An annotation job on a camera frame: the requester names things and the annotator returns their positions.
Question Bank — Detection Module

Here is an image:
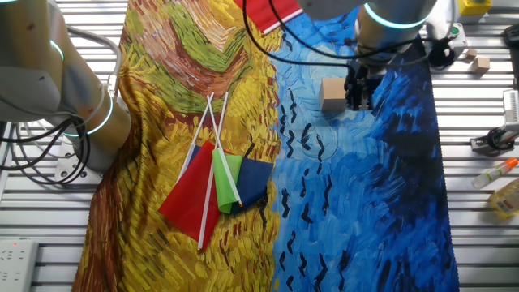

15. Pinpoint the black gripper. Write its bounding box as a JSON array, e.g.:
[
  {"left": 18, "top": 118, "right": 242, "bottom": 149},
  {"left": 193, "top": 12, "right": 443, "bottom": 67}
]
[{"left": 343, "top": 60, "right": 384, "bottom": 111}]

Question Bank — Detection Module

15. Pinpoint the light wooden block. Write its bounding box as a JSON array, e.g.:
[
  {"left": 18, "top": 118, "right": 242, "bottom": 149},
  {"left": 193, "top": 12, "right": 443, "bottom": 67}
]
[{"left": 318, "top": 76, "right": 348, "bottom": 114}]

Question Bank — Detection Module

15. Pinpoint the Van Gogh print tablecloth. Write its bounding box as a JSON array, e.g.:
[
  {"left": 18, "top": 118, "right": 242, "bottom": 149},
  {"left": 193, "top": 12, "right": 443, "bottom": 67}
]
[{"left": 71, "top": 0, "right": 461, "bottom": 292}]

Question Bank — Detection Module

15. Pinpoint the white green-button box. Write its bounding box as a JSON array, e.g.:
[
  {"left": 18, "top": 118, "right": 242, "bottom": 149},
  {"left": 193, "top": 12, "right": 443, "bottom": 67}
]
[{"left": 445, "top": 22, "right": 470, "bottom": 58}]

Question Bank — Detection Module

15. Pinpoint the small wooden cube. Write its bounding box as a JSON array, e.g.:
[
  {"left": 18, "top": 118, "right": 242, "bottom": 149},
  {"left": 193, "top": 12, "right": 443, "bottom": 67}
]
[{"left": 471, "top": 56, "right": 491, "bottom": 75}]

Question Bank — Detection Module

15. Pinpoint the large red flag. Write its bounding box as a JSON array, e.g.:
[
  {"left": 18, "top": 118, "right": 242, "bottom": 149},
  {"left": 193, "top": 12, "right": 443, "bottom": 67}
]
[{"left": 234, "top": 0, "right": 304, "bottom": 36}]

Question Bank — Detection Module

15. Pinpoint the yellow emergency stop box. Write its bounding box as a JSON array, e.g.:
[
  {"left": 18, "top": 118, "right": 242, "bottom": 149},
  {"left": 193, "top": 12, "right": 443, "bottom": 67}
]
[{"left": 457, "top": 0, "right": 494, "bottom": 24}]

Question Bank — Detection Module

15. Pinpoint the spray bottle orange cap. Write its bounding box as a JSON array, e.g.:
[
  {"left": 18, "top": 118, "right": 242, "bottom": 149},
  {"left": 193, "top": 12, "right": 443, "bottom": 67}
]
[{"left": 471, "top": 157, "right": 519, "bottom": 190}]

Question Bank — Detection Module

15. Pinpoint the small green flag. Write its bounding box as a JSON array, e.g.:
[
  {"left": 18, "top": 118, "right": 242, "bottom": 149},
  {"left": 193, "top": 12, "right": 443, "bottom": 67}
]
[{"left": 206, "top": 95, "right": 244, "bottom": 215}]

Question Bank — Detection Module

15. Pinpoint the yellow oil bottle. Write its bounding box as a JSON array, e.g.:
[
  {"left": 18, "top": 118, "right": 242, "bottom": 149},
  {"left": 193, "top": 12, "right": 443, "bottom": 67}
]
[{"left": 488, "top": 180, "right": 519, "bottom": 220}]

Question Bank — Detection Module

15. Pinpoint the small red flag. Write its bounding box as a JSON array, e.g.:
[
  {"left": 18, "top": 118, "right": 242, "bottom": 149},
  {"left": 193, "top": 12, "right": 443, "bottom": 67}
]
[{"left": 157, "top": 92, "right": 229, "bottom": 251}]

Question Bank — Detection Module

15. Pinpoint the white power strip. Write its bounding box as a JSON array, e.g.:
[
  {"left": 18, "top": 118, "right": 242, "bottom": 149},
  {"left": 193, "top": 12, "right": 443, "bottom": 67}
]
[{"left": 0, "top": 238, "right": 40, "bottom": 292}]

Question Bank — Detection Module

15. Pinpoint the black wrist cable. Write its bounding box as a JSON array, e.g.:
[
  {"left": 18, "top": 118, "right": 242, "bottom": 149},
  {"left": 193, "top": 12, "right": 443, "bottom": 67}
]
[{"left": 242, "top": 0, "right": 431, "bottom": 69}]

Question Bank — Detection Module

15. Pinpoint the silver depth camera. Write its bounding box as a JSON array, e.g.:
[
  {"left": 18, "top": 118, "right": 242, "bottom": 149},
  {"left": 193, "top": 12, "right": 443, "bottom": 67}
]
[{"left": 502, "top": 88, "right": 519, "bottom": 125}]

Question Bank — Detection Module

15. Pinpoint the gray corrugated hose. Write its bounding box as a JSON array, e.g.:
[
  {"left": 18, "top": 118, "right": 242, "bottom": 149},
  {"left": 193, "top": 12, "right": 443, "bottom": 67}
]
[{"left": 66, "top": 25, "right": 123, "bottom": 101}]

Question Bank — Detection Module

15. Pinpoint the black cable bundle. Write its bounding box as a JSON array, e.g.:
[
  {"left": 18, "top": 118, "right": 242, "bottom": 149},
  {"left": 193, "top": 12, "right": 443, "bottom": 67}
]
[{"left": 0, "top": 115, "right": 92, "bottom": 187}]

